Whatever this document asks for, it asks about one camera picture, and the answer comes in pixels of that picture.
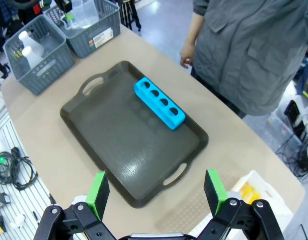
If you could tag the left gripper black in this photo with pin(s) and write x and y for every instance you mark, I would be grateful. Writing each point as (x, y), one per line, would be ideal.
(64, 5)

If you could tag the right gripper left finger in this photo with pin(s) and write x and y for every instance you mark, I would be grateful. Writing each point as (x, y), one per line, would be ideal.
(98, 197)

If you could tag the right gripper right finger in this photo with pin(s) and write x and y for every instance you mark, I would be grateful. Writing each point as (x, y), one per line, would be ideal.
(213, 192)

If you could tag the clear plastic measuring beaker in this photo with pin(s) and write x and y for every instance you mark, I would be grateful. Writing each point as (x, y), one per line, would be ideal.
(74, 25)
(87, 12)

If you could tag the yellow liquid tube blue cap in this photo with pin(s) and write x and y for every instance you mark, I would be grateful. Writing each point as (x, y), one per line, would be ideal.
(245, 188)
(254, 196)

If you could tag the white plastic conical flask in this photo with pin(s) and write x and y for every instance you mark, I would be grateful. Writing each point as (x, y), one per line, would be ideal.
(31, 43)
(32, 58)

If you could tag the person's right forearm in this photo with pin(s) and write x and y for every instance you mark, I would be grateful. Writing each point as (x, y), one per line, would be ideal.
(197, 25)

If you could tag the person's right hand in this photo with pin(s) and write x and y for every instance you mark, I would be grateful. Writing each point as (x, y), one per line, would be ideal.
(187, 56)

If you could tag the grey plastic basket with label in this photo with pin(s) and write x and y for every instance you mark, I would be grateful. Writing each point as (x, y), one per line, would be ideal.
(81, 45)

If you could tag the white product label sticker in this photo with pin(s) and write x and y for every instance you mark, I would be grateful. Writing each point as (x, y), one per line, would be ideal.
(102, 37)

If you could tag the white plastic basket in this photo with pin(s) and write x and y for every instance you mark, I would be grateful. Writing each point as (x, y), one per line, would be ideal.
(268, 192)

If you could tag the black tripod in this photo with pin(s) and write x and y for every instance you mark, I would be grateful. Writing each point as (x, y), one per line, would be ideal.
(130, 15)

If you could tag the dark brown serving tray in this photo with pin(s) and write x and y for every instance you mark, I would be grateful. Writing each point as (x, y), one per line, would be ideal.
(123, 140)

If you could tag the dark hanging clothes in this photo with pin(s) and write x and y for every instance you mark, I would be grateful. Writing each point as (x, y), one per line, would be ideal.
(4, 10)

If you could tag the black pen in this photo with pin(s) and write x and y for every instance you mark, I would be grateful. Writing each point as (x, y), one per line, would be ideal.
(35, 217)

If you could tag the small white object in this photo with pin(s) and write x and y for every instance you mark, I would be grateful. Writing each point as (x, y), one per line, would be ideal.
(19, 221)

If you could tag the black and white device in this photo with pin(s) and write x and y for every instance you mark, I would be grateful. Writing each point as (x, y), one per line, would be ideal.
(0, 200)

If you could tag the blue test tube rack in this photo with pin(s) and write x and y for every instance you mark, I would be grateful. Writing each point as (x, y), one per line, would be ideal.
(155, 108)

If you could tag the person in grey jacket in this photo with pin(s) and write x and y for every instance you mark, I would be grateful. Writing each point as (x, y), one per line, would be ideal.
(243, 50)

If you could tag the grey ribbed base plate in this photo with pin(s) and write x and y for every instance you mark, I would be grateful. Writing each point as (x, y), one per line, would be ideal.
(9, 135)

